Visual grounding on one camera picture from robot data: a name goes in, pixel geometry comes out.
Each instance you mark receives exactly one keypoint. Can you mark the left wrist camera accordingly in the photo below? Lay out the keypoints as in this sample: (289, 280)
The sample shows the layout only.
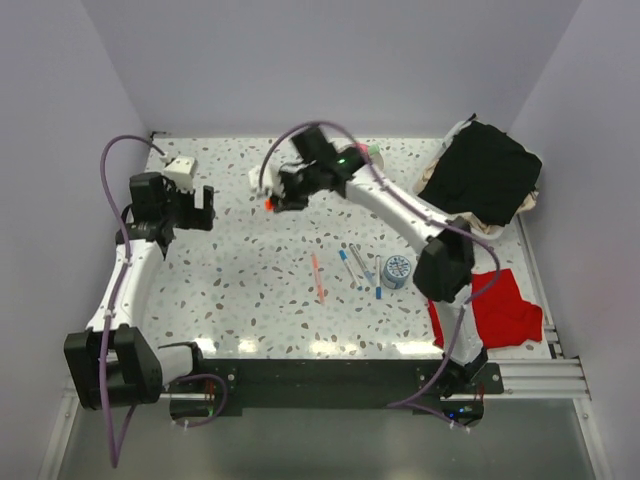
(181, 171)

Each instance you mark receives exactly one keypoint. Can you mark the blue capped pen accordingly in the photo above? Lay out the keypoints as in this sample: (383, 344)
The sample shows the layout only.
(350, 269)

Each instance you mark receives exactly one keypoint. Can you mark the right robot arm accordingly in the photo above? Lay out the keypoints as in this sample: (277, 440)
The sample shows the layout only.
(444, 247)

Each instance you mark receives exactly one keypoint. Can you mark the round beige divided organizer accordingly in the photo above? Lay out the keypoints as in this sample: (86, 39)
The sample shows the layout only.
(377, 159)

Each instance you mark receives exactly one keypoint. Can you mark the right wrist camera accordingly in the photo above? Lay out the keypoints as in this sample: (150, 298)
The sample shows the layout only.
(265, 183)

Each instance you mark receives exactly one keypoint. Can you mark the white plastic basket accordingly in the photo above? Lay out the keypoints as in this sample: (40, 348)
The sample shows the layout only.
(442, 145)

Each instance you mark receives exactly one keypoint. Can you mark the blue pen right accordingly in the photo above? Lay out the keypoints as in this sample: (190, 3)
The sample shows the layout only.
(378, 277)

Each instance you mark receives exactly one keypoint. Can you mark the blue washi tape roll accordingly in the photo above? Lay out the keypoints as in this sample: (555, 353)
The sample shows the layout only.
(396, 271)

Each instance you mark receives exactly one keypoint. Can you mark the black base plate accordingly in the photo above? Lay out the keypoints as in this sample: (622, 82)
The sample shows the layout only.
(357, 384)

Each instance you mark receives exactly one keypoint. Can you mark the black cloth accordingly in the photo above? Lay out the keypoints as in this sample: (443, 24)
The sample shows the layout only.
(485, 172)

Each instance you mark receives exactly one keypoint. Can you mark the red cloth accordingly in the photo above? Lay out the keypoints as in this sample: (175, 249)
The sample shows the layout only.
(504, 318)

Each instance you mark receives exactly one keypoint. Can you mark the aluminium rail frame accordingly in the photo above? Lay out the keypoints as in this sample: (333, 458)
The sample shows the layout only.
(460, 406)

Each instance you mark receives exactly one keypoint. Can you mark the beige cloth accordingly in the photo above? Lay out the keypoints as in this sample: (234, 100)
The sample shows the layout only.
(483, 230)

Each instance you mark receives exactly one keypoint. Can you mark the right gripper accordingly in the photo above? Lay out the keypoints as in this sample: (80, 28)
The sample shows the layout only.
(287, 201)

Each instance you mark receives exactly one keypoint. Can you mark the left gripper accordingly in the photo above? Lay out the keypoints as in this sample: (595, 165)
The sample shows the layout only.
(198, 219)

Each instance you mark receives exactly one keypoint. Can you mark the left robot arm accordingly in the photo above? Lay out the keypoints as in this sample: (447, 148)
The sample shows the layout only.
(111, 358)

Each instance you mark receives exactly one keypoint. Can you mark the orange pen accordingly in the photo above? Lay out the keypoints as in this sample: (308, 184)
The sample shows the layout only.
(317, 279)

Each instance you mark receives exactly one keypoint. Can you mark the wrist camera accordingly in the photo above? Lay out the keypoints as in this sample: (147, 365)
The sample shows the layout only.
(265, 183)
(181, 171)

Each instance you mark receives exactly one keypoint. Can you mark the white blue marker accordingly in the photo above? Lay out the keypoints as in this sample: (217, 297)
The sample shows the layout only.
(359, 260)

